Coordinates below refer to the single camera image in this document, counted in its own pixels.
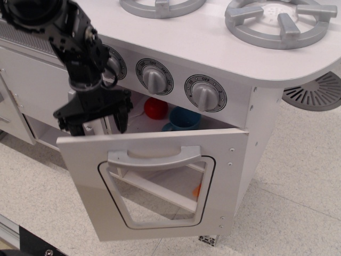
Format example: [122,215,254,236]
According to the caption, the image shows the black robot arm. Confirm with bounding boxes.
[1,1,133,136]

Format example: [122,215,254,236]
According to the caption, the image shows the grey oven door handle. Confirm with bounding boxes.
[108,146,201,171]

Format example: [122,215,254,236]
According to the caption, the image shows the blue toy cup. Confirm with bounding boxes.
[161,107,201,132]

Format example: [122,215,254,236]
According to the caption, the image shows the white toy oven door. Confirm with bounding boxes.
[56,129,248,241]

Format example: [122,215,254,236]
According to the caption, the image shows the black mounting plate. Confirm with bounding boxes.
[0,225,70,256]

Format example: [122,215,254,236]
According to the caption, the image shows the white left cabinet door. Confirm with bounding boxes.
[1,47,70,149]

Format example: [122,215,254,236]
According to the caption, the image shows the grey right burner grate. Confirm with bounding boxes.
[225,1,338,50]

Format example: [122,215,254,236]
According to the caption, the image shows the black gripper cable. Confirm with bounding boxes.
[100,66,119,89]

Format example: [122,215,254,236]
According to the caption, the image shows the aluminium frame rail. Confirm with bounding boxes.
[1,215,20,249]

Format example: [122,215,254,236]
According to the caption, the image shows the white curved cabinet handle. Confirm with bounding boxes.
[83,117,111,135]

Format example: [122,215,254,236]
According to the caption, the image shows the aluminium extrusion foot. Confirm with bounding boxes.
[198,235,220,247]

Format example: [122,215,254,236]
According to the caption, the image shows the grey burner grate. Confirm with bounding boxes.
[225,1,338,50]
[119,0,206,19]

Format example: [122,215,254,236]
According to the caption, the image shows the grey middle stove knob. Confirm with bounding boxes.
[136,58,174,95]

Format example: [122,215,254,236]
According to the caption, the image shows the white toy kitchen stove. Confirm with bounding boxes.
[0,0,341,238]

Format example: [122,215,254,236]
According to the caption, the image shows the red toy ball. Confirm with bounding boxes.
[144,98,168,120]

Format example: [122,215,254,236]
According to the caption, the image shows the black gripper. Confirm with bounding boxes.
[53,86,133,137]

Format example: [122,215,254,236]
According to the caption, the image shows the grey stove knob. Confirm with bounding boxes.
[103,45,127,80]
[184,75,227,113]
[136,58,174,95]

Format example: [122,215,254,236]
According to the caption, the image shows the grey left stove knob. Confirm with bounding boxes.
[103,45,127,80]

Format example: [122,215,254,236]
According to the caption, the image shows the grey slotted floor drain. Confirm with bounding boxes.
[282,71,340,111]

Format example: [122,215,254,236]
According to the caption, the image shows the grey right stove knob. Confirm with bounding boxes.
[184,75,227,113]

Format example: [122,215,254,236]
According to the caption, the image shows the grey left burner grate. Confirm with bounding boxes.
[119,0,206,19]

